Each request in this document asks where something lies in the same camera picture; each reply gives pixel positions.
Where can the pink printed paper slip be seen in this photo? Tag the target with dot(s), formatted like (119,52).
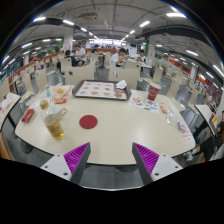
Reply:
(186,136)

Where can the small red packet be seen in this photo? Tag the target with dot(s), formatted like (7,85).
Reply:
(163,109)

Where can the person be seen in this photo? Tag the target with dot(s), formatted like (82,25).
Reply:
(36,64)
(141,57)
(218,136)
(80,53)
(70,58)
(116,58)

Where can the white printed card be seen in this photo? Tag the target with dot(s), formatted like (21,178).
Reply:
(38,102)

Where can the colourful sticker sheet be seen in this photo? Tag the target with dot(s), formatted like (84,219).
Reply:
(144,104)

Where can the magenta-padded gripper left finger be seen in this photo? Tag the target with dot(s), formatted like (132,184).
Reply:
(77,156)

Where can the red table sign block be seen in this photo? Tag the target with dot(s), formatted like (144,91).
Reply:
(28,115)

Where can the clear plastic bag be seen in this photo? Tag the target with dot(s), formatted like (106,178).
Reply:
(173,120)

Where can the beige chair with round hole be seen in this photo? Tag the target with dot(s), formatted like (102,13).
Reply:
(124,76)
(80,75)

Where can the group of ceiling lights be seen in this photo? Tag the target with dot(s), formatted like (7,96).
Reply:
(175,15)

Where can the dark tray with printed liner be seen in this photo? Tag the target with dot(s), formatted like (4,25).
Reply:
(100,90)

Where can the clear bottle with yellow drink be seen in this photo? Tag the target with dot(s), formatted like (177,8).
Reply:
(54,126)

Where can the neighbouring beige table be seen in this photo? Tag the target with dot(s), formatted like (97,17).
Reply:
(204,115)
(8,108)

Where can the group of beige chairs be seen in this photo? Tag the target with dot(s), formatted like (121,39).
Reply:
(40,80)

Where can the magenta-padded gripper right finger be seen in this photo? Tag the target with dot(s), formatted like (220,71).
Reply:
(146,157)

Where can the red sauce packet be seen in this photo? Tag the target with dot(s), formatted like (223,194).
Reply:
(60,101)

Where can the flat round red coaster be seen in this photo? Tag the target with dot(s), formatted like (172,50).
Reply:
(88,122)

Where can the clear bag with fried food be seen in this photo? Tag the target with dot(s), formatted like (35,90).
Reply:
(60,91)

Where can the crumpled white napkin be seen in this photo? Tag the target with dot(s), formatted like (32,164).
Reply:
(121,84)

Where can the red paper cup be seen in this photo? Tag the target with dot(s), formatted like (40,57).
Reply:
(153,91)

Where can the ceiling air conditioner unit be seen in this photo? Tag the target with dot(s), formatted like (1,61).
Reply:
(88,16)

